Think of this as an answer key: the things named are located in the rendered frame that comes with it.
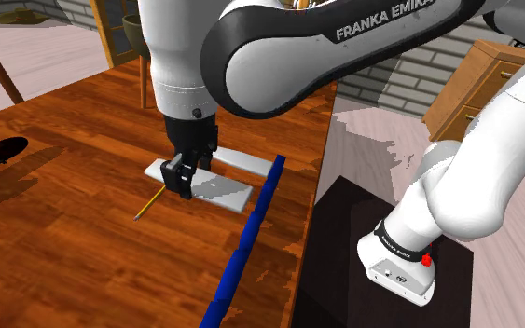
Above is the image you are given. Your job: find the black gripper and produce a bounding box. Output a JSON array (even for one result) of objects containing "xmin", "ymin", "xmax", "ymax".
[{"xmin": 159, "ymin": 113, "xmax": 220, "ymax": 200}]

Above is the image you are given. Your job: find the dark green chair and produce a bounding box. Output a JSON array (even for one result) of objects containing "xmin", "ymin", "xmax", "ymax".
[{"xmin": 121, "ymin": 12, "xmax": 155, "ymax": 111}]

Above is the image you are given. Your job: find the yellow pencil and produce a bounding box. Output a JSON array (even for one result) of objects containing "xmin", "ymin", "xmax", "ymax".
[{"xmin": 132, "ymin": 184, "xmax": 168, "ymax": 223}]

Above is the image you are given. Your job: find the light wooden chest of drawers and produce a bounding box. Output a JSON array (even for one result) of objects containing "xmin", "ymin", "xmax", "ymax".
[{"xmin": 421, "ymin": 38, "xmax": 525, "ymax": 171}]

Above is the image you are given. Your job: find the large grey flat slab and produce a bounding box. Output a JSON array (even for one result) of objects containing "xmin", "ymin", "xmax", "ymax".
[{"xmin": 144, "ymin": 157, "xmax": 255, "ymax": 214}]

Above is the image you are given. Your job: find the dark robot stand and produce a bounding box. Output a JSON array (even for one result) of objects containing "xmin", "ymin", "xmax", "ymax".
[{"xmin": 291, "ymin": 175, "xmax": 475, "ymax": 328}]

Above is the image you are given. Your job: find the wooden framed door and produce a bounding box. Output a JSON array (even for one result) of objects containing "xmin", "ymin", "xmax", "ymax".
[{"xmin": 90, "ymin": 0, "xmax": 141, "ymax": 70}]

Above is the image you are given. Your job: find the small grey flat slab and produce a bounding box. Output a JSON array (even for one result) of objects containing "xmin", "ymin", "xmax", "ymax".
[{"xmin": 211, "ymin": 146, "xmax": 275, "ymax": 179}]

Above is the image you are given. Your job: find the olive green hat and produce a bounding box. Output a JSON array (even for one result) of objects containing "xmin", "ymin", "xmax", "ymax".
[{"xmin": 0, "ymin": 7, "xmax": 52, "ymax": 26}]

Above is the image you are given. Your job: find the brown wooden table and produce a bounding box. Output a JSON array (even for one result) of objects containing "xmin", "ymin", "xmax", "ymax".
[{"xmin": 0, "ymin": 57, "xmax": 339, "ymax": 328}]

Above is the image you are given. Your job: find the long blue rod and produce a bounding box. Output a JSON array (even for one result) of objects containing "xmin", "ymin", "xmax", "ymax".
[{"xmin": 199, "ymin": 154, "xmax": 288, "ymax": 328}]

